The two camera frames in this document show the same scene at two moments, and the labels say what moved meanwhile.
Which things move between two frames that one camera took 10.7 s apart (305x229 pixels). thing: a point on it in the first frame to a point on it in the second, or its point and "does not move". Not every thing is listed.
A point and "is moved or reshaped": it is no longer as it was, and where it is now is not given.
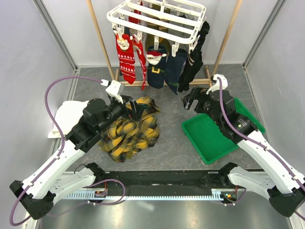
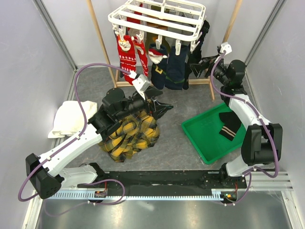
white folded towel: x=67 y=116 does not move
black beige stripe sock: x=196 y=61 does not move
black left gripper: x=138 y=109 to x=159 y=109
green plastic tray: x=208 y=140 does not move
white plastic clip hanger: x=170 y=22 does not move
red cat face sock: x=125 y=49 does not move
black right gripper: x=199 y=93 to x=198 y=68
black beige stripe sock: x=194 y=63 is moved or reshaped
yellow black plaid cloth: x=127 y=135 does not move
